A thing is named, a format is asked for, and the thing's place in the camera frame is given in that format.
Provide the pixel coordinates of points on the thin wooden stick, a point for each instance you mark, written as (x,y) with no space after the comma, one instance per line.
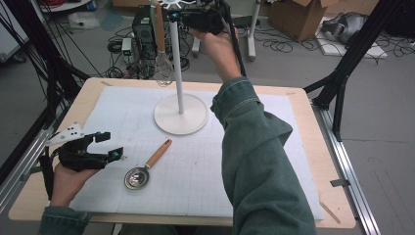
(329,212)

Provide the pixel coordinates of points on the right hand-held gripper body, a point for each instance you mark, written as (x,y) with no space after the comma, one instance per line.
(204,19)

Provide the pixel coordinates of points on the brown cardboard box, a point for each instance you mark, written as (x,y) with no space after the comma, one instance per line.
(293,19)

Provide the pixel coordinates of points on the aluminium rail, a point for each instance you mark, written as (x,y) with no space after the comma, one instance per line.
(345,169)
(29,153)

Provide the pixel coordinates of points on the white metal floor stand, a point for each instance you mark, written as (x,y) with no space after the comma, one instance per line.
(252,39)

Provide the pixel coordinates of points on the flat black device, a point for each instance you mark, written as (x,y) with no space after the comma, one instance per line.
(251,22)

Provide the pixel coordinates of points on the white gridded foam mat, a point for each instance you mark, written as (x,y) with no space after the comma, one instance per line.
(182,182)

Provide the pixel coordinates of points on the grey rounded headgear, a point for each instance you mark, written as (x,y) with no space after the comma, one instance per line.
(349,26)

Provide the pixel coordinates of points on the person's right hand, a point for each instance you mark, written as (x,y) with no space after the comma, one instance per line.
(221,55)

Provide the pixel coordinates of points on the white utensil rack stand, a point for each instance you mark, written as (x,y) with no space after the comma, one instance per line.
(181,117)

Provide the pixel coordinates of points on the white floor board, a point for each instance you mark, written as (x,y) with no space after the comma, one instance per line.
(375,50)

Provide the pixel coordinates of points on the clear plastic bag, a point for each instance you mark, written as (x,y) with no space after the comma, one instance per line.
(83,21)

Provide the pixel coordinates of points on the black metal frame post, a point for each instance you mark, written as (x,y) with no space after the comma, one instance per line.
(352,55)

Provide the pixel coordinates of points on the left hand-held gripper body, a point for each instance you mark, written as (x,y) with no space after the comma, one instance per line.
(78,156)

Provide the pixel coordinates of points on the black computer tower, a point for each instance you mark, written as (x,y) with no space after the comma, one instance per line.
(143,32)

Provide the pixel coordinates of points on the small white box with display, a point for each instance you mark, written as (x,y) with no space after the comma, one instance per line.
(126,45)

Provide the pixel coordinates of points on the person's left hand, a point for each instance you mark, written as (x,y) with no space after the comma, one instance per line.
(67,186)

